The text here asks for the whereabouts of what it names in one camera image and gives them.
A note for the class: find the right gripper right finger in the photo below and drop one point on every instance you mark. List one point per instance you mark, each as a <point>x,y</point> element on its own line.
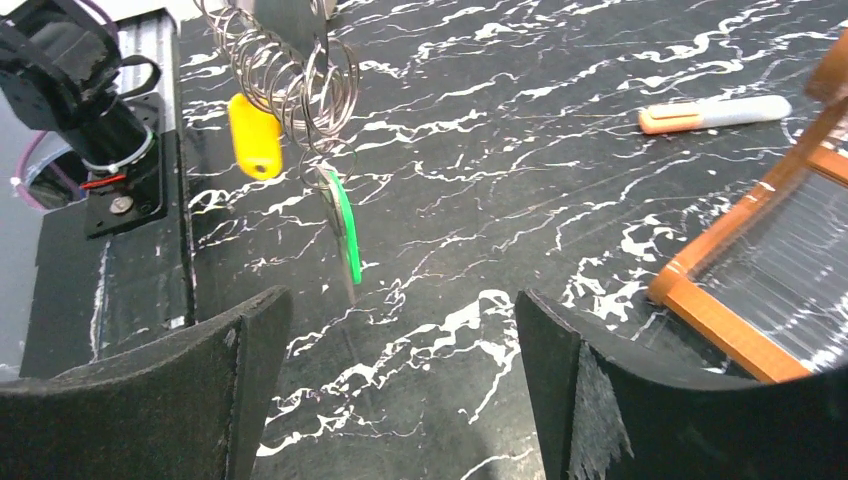
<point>608,408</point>

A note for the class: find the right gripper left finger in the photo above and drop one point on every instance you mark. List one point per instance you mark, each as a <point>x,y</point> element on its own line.
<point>190,405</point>

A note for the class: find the green tagged key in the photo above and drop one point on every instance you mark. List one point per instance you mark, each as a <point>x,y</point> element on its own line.
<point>342,222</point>

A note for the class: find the yellow tagged key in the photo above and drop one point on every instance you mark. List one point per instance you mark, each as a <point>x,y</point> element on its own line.
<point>255,138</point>

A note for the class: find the metal keyring holder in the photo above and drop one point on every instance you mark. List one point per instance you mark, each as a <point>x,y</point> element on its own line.
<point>285,61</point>

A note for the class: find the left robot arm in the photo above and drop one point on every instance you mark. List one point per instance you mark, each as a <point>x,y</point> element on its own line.
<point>58,71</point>

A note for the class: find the orange wooden shelf rack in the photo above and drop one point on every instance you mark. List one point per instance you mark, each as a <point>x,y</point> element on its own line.
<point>767,282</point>

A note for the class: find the orange white marker pen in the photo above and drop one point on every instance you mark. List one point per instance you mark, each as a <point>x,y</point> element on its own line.
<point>708,114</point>

